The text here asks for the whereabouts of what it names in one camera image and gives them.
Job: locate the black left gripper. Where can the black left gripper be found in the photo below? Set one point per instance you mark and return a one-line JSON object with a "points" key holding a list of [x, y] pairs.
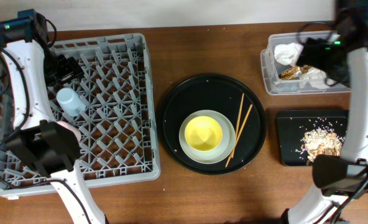
{"points": [[67, 72]]}

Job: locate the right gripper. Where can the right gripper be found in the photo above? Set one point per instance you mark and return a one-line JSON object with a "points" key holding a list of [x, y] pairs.
{"points": [[310, 54]]}

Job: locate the light blue plastic cup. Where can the light blue plastic cup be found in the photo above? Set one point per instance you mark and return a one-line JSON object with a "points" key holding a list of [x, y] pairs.
{"points": [[70, 102]]}

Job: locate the white napkin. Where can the white napkin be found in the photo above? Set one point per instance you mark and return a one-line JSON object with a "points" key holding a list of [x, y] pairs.
{"points": [[315, 77], [287, 54]]}

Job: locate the gold coffee sachet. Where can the gold coffee sachet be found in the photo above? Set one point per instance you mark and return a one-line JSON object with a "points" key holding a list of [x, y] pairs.
{"points": [[294, 72]]}

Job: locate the pink plastic cup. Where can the pink plastic cup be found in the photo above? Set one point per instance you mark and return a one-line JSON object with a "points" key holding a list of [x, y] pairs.
{"points": [[73, 129]]}

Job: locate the food scraps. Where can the food scraps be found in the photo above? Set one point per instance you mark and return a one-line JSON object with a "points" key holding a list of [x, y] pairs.
{"points": [[320, 138]]}

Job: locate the wooden chopstick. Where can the wooden chopstick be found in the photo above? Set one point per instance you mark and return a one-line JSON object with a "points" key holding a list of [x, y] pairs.
{"points": [[237, 124], [239, 135]]}

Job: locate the white plate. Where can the white plate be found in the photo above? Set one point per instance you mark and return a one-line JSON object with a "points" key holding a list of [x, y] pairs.
{"points": [[221, 151]]}

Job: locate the yellow bowl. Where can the yellow bowl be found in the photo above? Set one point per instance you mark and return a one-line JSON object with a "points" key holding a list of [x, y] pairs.
{"points": [[203, 133]]}

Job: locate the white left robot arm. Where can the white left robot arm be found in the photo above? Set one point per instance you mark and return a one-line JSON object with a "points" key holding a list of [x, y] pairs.
{"points": [[42, 143]]}

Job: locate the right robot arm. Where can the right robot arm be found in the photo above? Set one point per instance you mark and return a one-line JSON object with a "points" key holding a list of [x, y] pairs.
{"points": [[338, 180]]}

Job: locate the grey dishwasher rack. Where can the grey dishwasher rack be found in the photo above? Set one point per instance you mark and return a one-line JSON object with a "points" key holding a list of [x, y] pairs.
{"points": [[118, 128]]}

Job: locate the clear plastic bin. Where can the clear plastic bin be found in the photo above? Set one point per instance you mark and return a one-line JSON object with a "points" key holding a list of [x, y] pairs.
{"points": [[271, 69]]}

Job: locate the black rectangular tray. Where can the black rectangular tray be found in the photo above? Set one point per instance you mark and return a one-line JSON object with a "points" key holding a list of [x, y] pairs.
{"points": [[289, 131]]}

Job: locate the round black tray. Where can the round black tray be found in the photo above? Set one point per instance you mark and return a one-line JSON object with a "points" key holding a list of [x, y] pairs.
{"points": [[220, 93]]}

